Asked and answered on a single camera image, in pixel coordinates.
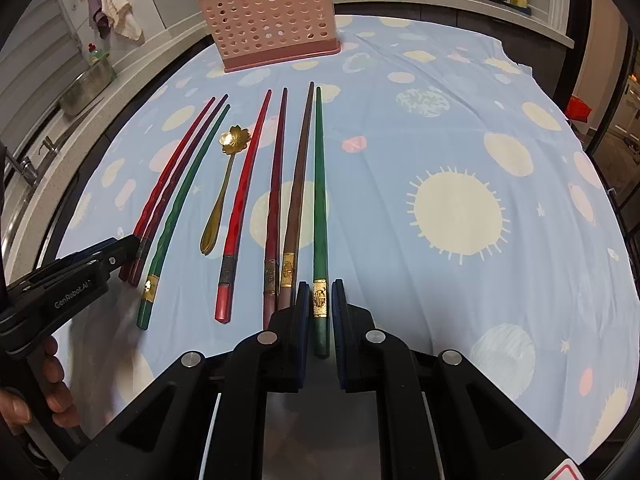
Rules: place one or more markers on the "dark red chopstick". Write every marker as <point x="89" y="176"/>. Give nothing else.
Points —
<point x="162" y="187"/>
<point x="174" y="187"/>
<point x="275" y="200"/>

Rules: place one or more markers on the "steel faucet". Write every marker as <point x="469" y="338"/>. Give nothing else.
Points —
<point x="30" y="165"/>

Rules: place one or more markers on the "green chopstick gold band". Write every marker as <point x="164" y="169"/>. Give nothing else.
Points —
<point x="318" y="210"/>

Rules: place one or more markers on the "green chopstick left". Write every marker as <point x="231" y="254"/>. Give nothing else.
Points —
<point x="150" y="287"/>

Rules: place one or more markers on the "red plastic bag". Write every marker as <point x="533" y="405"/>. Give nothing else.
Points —
<point x="580" y="109"/>

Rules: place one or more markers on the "steel pot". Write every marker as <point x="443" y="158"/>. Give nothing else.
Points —
<point x="85" y="85"/>

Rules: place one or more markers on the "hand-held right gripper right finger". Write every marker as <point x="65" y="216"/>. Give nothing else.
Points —
<point x="340" y="320"/>

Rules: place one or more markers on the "blue printed tablecloth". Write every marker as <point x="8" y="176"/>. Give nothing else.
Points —
<point x="450" y="135"/>

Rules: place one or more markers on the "white window blinds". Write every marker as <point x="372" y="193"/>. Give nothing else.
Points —
<point x="35" y="45"/>

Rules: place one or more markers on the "bright red chopstick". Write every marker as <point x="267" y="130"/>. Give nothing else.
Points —
<point x="237" y="225"/>

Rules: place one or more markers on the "person's left hand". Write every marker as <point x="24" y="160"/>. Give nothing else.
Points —
<point x="57" y="385"/>

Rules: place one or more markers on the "pink perforated utensil holder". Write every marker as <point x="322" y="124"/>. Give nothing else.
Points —
<point x="270" y="25"/>

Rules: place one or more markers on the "green dish soap bottle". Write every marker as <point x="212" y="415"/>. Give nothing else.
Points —
<point x="95" y="55"/>

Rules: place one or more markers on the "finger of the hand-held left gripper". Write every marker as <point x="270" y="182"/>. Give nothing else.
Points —
<point x="107" y="255"/>

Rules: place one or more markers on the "gold flower spoon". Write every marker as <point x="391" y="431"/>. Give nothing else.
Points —
<point x="235" y="140"/>

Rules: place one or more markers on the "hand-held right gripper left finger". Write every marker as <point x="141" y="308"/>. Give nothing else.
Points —
<point x="303" y="320"/>

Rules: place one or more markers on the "white hanging towel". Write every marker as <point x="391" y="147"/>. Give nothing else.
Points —
<point x="117" y="7"/>

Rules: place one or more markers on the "brown chopstick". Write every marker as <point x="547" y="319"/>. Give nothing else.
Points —
<point x="297" y="185"/>

